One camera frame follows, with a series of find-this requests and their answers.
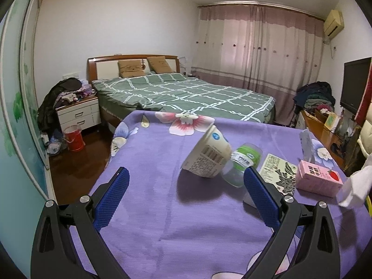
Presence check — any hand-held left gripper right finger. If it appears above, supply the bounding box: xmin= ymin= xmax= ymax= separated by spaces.
xmin=243 ymin=167 xmax=342 ymax=279

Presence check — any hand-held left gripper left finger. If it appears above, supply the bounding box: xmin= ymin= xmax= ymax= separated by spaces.
xmin=30 ymin=167 xmax=130 ymax=279

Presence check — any patterned carton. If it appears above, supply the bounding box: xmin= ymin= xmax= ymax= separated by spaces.
xmin=258 ymin=153 xmax=300 ymax=196

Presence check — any clear bottle with green label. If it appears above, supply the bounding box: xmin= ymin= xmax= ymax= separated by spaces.
xmin=222 ymin=142 xmax=263 ymax=187

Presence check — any pink strawberry milk carton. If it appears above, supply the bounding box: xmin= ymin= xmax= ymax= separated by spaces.
xmin=295 ymin=160 xmax=344 ymax=197

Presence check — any white packet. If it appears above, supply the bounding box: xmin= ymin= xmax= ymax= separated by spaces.
xmin=299 ymin=128 xmax=316 ymax=163

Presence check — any white yogurt tub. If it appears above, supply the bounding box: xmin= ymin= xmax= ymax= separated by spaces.
xmin=181 ymin=124 xmax=232 ymax=179

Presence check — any white cloth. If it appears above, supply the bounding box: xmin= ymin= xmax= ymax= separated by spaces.
xmin=337 ymin=154 xmax=372 ymax=209

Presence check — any purple floral tablecloth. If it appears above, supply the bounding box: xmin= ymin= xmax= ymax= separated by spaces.
xmin=70 ymin=110 xmax=372 ymax=279

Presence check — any red bucket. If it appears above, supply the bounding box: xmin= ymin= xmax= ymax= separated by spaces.
xmin=63 ymin=124 xmax=86 ymax=152

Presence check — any pile of plastic bags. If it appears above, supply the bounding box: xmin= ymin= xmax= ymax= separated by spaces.
xmin=43 ymin=131 xmax=69 ymax=154

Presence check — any white nightstand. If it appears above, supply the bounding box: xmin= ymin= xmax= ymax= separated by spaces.
xmin=56 ymin=95 xmax=102 ymax=134

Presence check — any pile of dark clothes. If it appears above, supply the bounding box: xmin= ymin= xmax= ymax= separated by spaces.
xmin=37 ymin=78 xmax=98 ymax=133

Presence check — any pile of folded clothes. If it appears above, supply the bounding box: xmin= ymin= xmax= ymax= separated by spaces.
xmin=293 ymin=81 xmax=336 ymax=114

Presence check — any green plaid duvet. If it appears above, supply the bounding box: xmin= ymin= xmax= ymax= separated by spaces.
xmin=92 ymin=73 xmax=276 ymax=123

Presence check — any brown pillow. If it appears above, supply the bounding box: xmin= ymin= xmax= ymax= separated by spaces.
xmin=118 ymin=60 xmax=145 ymax=78
xmin=147 ymin=56 xmax=175 ymax=74

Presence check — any glass door wardrobe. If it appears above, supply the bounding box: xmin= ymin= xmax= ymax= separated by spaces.
xmin=0 ymin=0 xmax=56 ymax=201

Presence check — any wooden bed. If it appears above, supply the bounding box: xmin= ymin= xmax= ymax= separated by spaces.
xmin=88 ymin=55 xmax=276 ymax=125

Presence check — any plain red garment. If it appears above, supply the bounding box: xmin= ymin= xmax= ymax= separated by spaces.
xmin=355 ymin=61 xmax=372 ymax=127

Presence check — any black flat television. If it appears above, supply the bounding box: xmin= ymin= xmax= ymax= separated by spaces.
xmin=340 ymin=57 xmax=372 ymax=114

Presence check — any pink and white curtain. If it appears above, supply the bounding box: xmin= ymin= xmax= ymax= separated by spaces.
xmin=190 ymin=3 xmax=325 ymax=127

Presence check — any cream air conditioner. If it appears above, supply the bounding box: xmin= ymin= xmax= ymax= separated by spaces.
xmin=323 ymin=10 xmax=345 ymax=38

